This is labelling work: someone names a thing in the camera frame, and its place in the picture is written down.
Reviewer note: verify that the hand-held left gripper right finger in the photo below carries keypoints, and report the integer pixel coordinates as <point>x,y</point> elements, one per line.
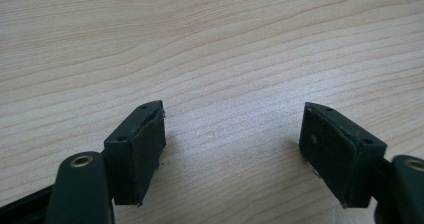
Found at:
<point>336,157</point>

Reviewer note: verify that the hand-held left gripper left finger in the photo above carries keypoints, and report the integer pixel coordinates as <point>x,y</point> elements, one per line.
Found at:
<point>136,157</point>

